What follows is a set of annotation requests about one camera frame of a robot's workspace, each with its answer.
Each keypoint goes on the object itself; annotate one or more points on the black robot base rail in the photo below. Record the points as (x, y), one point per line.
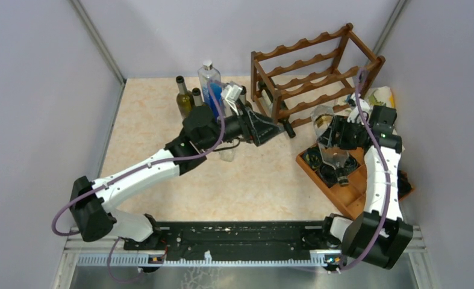
(239, 241)

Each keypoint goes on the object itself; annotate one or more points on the rolled dark patterned tie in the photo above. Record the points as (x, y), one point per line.
(312, 157)

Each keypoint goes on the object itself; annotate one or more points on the wooden wine rack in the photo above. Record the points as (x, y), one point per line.
(271, 97)

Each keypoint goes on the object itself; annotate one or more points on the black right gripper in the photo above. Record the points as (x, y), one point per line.
(341, 124)

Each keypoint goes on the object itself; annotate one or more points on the green wine bottle far left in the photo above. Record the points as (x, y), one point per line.
(184, 98)

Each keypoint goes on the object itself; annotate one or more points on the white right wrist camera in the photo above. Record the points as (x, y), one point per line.
(360, 109)

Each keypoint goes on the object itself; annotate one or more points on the dinosaur print cloth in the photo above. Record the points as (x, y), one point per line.
(375, 96)

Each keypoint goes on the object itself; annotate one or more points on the rolled dark striped tie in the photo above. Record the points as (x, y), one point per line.
(327, 174)

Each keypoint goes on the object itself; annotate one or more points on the square clear glass bottle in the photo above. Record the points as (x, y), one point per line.
(227, 154)

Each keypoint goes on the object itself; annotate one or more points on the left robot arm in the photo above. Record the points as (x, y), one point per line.
(93, 204)

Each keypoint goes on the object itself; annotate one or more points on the green wine bottle grey capsule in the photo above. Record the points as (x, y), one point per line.
(243, 98)

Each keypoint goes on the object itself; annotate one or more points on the clear whisky bottle black label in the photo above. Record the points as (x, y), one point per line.
(323, 119)

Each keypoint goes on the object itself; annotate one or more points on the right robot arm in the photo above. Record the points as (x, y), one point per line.
(379, 235)

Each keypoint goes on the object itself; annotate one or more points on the clear blue vodka bottle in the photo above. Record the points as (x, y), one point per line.
(209, 78)

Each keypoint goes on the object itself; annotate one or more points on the black rolled belt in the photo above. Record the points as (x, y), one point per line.
(404, 186)

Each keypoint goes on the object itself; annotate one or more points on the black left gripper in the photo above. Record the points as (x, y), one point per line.
(258, 128)

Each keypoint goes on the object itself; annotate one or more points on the green wine bottle dark label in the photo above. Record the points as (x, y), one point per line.
(197, 97)

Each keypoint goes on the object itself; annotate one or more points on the wooden compartment tray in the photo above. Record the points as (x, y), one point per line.
(350, 199)

